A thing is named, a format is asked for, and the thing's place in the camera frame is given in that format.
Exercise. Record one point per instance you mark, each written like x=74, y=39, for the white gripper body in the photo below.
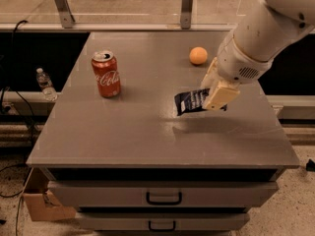
x=236, y=64

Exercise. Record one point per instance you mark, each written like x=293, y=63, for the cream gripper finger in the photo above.
x=211, y=78
x=220, y=94

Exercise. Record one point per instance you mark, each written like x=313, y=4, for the dark blue rxbar wrapper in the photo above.
x=191, y=101

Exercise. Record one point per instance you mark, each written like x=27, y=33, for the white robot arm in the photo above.
x=280, y=23

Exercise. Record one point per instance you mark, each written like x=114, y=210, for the red coca-cola can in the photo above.
x=106, y=73

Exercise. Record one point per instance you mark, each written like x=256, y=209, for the orange fruit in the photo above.
x=198, y=55

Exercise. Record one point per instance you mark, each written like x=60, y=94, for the black object on floor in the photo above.
x=310, y=165

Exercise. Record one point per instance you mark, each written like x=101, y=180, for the grey drawer cabinet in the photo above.
x=138, y=136

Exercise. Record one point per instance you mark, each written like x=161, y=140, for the lower grey drawer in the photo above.
x=184, y=221

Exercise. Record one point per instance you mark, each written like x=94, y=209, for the grey drawer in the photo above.
x=184, y=221
x=133, y=194

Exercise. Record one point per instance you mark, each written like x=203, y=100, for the clear plastic water bottle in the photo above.
x=46, y=85

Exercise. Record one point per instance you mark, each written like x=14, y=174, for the upper grey drawer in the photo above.
x=133, y=194

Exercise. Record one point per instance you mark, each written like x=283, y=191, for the brown cardboard box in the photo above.
x=42, y=205

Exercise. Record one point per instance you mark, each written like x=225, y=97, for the black upper drawer handle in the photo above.
x=164, y=200

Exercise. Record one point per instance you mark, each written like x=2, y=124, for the black drawer handle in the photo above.
x=162, y=226
x=164, y=200

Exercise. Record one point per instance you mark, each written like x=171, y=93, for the black lower drawer handle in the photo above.
x=162, y=226

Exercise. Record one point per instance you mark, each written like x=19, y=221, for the left metal railing bracket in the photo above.
x=66, y=18

